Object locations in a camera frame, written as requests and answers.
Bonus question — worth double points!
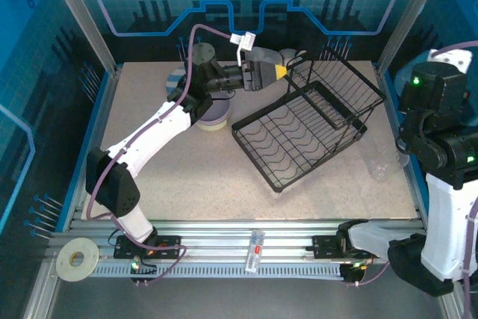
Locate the blue striped ceramic plate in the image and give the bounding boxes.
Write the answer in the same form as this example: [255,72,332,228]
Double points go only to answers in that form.
[165,66,188,95]

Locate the black wire dish rack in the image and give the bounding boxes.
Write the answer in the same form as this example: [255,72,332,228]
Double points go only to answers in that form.
[231,48,388,193]

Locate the purple ceramic bowl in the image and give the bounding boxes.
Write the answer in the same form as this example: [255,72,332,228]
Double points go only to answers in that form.
[201,100,230,125]

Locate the pale green ceramic bowl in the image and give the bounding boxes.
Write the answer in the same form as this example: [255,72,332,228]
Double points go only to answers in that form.
[196,109,230,133]

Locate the clear faceted drinking glass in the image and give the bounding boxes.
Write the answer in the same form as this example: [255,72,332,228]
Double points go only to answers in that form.
[365,142,411,182]

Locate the black controller board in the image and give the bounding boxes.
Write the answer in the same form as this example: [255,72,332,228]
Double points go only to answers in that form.
[341,261,370,287]
[128,255,158,287]

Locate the white tape roll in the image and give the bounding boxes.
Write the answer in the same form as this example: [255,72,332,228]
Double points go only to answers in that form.
[55,237,101,282]

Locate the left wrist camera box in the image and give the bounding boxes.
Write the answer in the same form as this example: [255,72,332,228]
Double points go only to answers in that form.
[229,31,258,66]

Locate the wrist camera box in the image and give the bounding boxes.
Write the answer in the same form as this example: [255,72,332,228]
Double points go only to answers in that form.
[428,48,474,75]
[229,31,258,66]

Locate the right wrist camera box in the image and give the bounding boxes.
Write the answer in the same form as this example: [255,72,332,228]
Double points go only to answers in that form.
[428,48,474,75]

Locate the aluminium enclosure post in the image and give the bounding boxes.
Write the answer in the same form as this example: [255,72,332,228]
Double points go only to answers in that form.
[374,0,451,78]
[40,0,122,75]

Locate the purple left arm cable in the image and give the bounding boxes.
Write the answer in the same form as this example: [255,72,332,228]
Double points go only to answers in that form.
[85,23,240,287]

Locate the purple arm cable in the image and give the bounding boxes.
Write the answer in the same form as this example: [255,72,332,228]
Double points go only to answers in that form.
[85,23,240,287]
[345,39,478,319]

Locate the aluminium frame rail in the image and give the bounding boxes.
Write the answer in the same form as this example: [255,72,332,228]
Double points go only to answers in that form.
[48,217,451,266]

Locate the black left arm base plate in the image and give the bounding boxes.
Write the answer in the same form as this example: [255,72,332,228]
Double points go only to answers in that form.
[113,234,184,260]

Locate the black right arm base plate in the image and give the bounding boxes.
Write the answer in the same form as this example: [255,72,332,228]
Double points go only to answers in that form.
[311,234,378,260]

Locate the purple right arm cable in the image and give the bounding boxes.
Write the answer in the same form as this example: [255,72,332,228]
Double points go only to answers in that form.
[345,39,478,319]

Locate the grey slotted cable duct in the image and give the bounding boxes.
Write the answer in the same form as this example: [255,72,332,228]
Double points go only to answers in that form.
[91,262,344,279]

